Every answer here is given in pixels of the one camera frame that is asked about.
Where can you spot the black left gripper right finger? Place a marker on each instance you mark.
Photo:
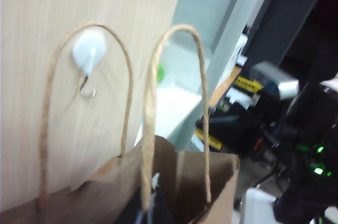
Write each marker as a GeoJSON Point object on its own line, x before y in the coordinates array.
{"type": "Point", "coordinates": [161, 208]}

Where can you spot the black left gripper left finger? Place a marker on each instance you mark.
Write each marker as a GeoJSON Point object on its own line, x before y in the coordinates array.
{"type": "Point", "coordinates": [136, 213]}

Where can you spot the brown luckin coffee paper bag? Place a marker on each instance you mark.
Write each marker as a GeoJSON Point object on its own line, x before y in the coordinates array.
{"type": "Point", "coordinates": [224, 176]}

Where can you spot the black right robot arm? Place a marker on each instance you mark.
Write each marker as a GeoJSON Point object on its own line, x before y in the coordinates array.
{"type": "Point", "coordinates": [311, 118]}

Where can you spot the white adhesive hook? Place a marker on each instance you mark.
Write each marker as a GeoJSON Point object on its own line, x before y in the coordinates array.
{"type": "Point", "coordinates": [87, 49]}

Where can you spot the white box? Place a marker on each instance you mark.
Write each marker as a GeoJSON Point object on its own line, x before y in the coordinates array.
{"type": "Point", "coordinates": [260, 208]}

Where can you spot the black base with yellow labels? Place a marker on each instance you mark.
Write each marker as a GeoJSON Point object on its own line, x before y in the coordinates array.
{"type": "Point", "coordinates": [237, 123]}

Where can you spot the green round object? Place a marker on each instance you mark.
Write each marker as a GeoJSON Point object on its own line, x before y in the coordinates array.
{"type": "Point", "coordinates": [161, 73]}

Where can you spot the light wooden board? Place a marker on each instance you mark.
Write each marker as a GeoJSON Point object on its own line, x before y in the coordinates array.
{"type": "Point", "coordinates": [39, 2]}

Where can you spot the black monitor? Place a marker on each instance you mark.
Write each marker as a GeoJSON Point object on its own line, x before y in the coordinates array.
{"type": "Point", "coordinates": [298, 10]}

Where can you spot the grey silver camera box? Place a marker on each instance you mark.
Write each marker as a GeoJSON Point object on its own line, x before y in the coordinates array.
{"type": "Point", "coordinates": [277, 81]}

